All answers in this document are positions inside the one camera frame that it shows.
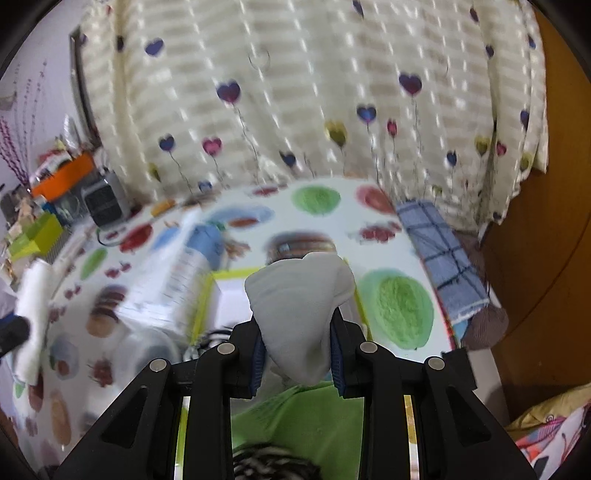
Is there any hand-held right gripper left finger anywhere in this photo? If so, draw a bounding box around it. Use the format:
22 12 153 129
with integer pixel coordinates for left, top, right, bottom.
54 320 266 480

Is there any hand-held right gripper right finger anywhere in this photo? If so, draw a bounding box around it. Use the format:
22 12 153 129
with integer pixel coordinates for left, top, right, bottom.
330 307 539 480

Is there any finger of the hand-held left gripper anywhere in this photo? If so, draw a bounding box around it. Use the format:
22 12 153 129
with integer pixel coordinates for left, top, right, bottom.
0 318 31 359

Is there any cream towel with thin stripes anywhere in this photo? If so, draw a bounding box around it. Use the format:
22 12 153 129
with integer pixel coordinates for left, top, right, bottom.
11 258 63 384

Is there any green towel with red trim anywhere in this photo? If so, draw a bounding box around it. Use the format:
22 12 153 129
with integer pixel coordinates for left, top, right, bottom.
230 381 365 467

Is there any yellow-green shallow box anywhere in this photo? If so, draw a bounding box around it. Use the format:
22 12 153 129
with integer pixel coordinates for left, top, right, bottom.
176 268 419 480

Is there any grey sock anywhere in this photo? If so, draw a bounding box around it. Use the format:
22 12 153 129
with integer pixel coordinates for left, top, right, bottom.
244 253 356 386

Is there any fruit print tablecloth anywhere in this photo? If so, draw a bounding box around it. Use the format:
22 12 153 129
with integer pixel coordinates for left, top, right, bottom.
0 178 462 480

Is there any lime green carton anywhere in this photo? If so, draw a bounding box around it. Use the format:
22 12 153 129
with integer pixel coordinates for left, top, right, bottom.
9 213 63 261

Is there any brown cloth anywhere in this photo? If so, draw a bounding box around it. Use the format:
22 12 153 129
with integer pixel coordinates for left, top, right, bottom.
462 307 509 352

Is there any white tissue pack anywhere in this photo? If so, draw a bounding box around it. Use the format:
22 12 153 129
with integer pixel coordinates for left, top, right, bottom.
117 224 227 333

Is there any grey desktop heater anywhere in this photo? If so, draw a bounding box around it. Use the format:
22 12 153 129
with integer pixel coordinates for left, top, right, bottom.
81 170 132 229

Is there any blue plaid towel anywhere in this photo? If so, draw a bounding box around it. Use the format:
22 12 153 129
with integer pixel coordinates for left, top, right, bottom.
396 199 491 326

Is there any orange storage box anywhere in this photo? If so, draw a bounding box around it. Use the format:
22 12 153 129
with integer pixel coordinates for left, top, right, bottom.
31 153 95 199

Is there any colourful printed bedding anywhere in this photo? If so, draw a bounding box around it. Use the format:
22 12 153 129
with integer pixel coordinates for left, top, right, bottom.
505 383 591 476

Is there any heart print curtain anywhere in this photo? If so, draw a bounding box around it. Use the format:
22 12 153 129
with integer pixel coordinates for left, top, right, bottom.
74 0 550 227

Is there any black power cable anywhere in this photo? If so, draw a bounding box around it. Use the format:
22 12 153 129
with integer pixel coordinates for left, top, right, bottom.
93 227 122 248

